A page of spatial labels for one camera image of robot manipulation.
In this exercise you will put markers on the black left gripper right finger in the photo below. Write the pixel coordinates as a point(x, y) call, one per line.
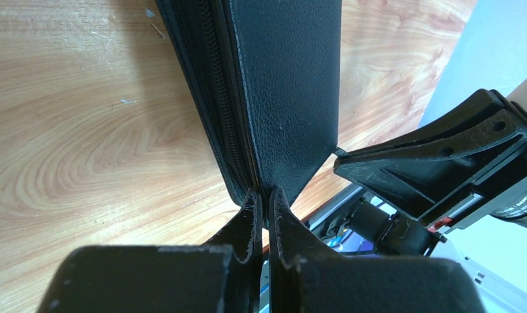
point(308, 276)

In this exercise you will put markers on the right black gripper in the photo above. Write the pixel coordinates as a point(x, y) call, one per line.
point(468, 164)

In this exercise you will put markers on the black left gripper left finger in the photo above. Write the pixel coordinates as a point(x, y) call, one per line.
point(221, 275)

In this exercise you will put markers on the black zip tool case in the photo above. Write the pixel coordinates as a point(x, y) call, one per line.
point(265, 78)

